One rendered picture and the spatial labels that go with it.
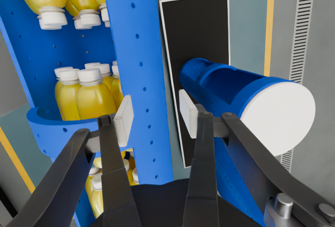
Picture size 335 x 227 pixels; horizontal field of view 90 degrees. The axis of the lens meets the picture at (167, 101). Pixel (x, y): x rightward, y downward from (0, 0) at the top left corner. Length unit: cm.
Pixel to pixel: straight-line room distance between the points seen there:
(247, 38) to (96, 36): 144
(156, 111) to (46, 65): 29
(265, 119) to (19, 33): 68
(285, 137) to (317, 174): 248
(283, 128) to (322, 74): 174
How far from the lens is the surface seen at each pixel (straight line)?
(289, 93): 65
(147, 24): 30
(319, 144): 285
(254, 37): 180
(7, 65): 90
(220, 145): 154
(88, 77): 33
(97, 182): 51
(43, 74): 48
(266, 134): 67
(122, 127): 16
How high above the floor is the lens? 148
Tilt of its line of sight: 69 degrees down
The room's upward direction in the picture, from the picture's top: 155 degrees clockwise
